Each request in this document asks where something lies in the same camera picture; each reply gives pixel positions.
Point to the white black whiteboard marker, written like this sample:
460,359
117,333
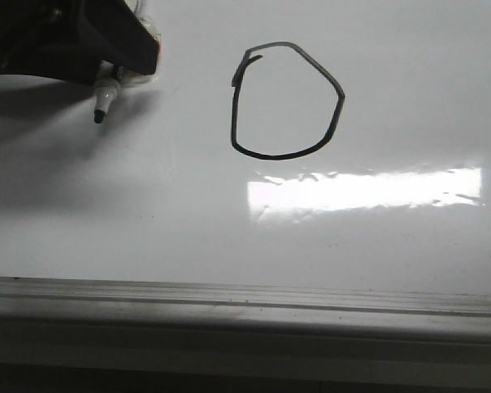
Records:
106,89

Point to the red magnet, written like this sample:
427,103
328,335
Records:
142,41

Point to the white whiteboard surface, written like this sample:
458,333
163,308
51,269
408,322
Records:
340,145

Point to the grey aluminium whiteboard frame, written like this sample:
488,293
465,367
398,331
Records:
385,337

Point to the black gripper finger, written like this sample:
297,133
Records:
63,40

